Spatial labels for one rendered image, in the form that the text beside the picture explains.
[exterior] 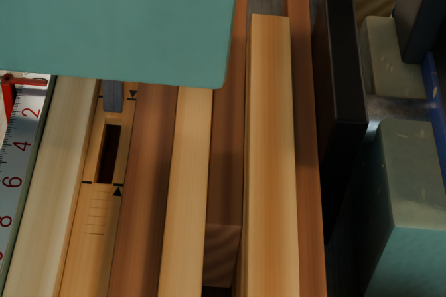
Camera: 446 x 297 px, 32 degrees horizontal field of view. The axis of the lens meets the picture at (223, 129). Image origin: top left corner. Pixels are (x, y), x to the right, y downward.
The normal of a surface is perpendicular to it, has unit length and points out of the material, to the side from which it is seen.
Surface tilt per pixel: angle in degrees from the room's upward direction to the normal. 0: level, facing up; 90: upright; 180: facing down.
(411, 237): 90
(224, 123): 0
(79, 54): 90
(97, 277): 0
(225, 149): 0
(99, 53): 90
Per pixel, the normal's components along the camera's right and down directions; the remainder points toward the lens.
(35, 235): 0.09, -0.66
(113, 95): -0.04, 0.74
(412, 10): -1.00, -0.08
